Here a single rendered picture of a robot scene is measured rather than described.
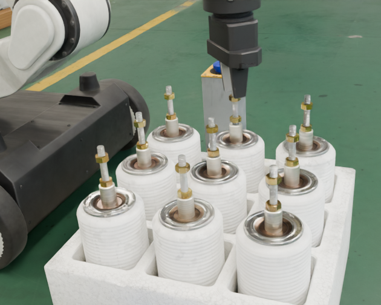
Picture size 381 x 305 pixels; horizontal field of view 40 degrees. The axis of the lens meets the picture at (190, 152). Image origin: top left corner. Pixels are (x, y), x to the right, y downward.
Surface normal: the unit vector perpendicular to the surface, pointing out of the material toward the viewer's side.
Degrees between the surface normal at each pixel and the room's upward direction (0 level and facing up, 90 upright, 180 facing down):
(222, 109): 90
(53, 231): 0
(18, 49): 90
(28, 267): 0
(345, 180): 0
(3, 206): 55
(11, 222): 73
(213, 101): 90
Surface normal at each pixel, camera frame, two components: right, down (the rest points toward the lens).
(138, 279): -0.07, -0.89
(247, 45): 0.34, 0.41
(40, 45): -0.37, 0.44
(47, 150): 0.62, -0.54
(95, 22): 0.92, 0.24
